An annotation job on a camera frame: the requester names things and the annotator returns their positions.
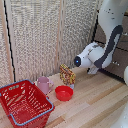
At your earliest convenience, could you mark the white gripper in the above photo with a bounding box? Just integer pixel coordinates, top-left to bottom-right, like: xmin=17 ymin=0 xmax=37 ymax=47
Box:
xmin=87 ymin=65 xmax=100 ymax=75

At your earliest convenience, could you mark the red bowl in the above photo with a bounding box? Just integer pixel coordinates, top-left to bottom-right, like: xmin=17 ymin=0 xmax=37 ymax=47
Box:
xmin=54 ymin=85 xmax=74 ymax=102

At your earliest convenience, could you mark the red plastic shopping basket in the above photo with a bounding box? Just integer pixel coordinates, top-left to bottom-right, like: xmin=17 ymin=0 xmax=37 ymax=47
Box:
xmin=0 ymin=79 xmax=55 ymax=128

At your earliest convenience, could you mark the pink mug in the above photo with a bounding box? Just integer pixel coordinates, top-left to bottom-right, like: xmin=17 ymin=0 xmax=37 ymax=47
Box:
xmin=34 ymin=76 xmax=55 ymax=96

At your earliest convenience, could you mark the colourful patterned snack box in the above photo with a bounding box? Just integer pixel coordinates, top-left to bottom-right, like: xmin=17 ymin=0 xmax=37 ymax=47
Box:
xmin=59 ymin=63 xmax=77 ymax=87

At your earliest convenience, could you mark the beige woven folding screen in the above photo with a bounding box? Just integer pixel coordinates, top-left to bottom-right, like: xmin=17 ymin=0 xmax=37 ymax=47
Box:
xmin=0 ymin=0 xmax=103 ymax=88

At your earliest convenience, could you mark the brown wooden drawer cabinet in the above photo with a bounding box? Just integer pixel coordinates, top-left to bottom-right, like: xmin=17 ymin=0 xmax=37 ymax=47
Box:
xmin=99 ymin=48 xmax=128 ymax=82

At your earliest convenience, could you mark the white blurry object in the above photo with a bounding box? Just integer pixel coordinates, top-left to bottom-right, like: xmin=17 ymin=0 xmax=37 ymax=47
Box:
xmin=112 ymin=109 xmax=128 ymax=128

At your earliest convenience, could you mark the silver drawer handle bar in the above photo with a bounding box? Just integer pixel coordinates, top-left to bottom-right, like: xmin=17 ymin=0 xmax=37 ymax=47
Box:
xmin=112 ymin=60 xmax=121 ymax=66
xmin=122 ymin=31 xmax=128 ymax=37

